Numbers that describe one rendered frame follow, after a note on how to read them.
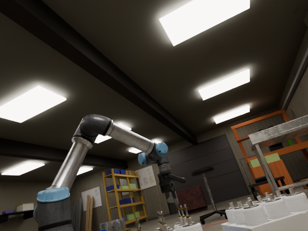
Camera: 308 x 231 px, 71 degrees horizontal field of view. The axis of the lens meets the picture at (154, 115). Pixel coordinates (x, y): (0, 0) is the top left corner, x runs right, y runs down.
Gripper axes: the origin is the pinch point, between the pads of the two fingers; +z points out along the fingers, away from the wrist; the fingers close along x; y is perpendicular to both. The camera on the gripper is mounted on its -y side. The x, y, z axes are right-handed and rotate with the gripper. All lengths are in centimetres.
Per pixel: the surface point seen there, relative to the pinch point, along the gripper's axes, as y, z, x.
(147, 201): 183, -38, -823
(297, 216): -52, 17, 20
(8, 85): 219, -234, -121
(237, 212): -29.2, 11.0, 7.6
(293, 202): -55, 12, 14
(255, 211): -35.2, 11.4, 20.7
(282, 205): -49, 12, 18
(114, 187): 239, -102, -602
